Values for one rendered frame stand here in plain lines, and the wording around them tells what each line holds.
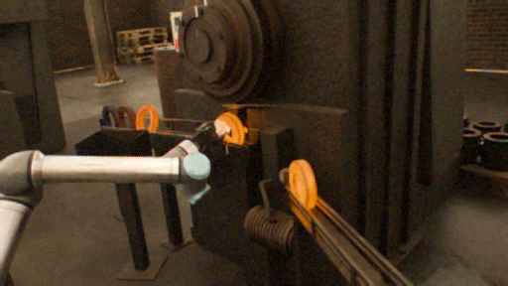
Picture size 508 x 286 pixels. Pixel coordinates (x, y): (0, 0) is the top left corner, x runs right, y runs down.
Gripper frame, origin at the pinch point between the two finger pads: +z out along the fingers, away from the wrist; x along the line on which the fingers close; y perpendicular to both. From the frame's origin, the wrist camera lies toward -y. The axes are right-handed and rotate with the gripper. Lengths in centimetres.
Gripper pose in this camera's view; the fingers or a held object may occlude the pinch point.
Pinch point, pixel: (228, 127)
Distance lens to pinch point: 168.8
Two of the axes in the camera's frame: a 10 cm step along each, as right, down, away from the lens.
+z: 6.4, -5.3, 5.5
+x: -7.2, -1.8, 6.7
